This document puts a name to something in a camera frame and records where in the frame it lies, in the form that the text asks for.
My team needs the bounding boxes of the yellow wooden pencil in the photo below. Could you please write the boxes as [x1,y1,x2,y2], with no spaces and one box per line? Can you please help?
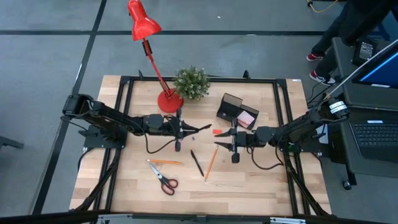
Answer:
[204,145,220,182]
[146,159,184,166]

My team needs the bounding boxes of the black laptop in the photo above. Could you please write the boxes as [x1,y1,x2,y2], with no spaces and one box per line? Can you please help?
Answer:
[349,119,398,164]

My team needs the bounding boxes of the black computer monitor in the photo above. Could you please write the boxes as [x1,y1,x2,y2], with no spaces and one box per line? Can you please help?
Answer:
[351,39,398,90]

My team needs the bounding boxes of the black power adapter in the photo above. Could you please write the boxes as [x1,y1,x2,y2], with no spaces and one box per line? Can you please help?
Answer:
[352,37,379,66]

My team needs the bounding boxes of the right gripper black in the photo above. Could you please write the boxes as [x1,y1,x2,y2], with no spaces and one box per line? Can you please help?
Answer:
[214,118,259,164]

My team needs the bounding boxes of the dark chair base leg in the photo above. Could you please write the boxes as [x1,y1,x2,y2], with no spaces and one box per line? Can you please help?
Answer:
[0,136,25,150]

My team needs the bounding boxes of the black mesh desk organizer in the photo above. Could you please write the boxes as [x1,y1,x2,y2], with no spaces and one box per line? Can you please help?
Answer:
[216,92,260,131]

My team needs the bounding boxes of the black pen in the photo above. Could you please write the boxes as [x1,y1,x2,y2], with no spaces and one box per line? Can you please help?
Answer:
[190,149,205,177]

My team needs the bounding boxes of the pink sticky note pad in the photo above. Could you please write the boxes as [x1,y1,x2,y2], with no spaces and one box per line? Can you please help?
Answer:
[237,110,256,128]

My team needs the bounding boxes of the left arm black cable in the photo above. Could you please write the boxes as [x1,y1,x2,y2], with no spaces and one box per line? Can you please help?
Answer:
[144,133,178,155]

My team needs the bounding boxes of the black camera gantry rail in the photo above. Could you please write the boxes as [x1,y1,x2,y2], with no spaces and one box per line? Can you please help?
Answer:
[0,210,398,224]

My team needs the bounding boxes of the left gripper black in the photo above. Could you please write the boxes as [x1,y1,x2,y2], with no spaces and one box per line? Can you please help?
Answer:
[164,108,213,152]

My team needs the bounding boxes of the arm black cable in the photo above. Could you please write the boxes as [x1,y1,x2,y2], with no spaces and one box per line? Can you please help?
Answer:
[248,146,284,171]
[144,133,178,155]

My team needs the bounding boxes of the person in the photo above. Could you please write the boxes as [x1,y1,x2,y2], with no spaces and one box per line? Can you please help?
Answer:
[306,0,398,86]

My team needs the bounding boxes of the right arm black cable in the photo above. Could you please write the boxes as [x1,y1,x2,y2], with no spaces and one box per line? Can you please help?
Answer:
[248,146,284,171]

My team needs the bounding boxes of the yellow floor cable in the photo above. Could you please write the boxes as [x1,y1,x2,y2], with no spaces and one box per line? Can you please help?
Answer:
[306,0,338,14]

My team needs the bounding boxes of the red desk lamp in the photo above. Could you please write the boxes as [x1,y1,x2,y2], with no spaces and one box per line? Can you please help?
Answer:
[127,0,185,114]

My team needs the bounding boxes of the red handled scissors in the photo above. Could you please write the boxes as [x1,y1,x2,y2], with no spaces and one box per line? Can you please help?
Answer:
[148,162,179,196]

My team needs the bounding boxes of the black aluminium table frame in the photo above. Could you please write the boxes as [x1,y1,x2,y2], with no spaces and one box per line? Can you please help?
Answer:
[70,74,332,217]

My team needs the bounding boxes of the artificial plant in black pot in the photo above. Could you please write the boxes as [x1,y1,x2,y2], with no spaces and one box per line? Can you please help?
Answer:
[172,65,211,101]

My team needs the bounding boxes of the black equipment cart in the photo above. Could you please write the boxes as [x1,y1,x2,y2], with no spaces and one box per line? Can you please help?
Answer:
[331,36,398,187]

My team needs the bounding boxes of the white rod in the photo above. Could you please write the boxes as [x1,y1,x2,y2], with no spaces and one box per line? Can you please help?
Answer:
[323,39,398,100]

